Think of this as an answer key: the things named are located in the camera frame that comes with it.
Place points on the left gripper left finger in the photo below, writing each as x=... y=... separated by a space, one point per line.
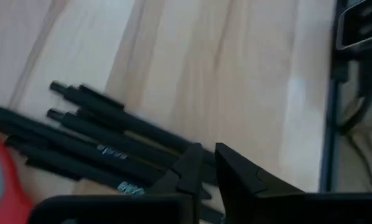
x=186 y=177

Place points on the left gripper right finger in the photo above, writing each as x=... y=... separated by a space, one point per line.
x=251 y=193

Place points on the black silver-rimmed camera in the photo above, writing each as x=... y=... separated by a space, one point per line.
x=360 y=28

